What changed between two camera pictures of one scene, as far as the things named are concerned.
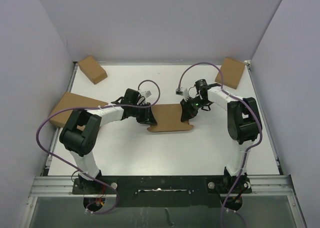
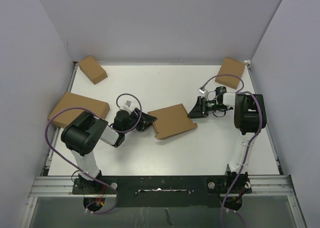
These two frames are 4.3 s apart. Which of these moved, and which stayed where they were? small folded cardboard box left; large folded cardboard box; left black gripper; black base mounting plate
Moved: left black gripper
Stayed: large folded cardboard box; small folded cardboard box left; black base mounting plate
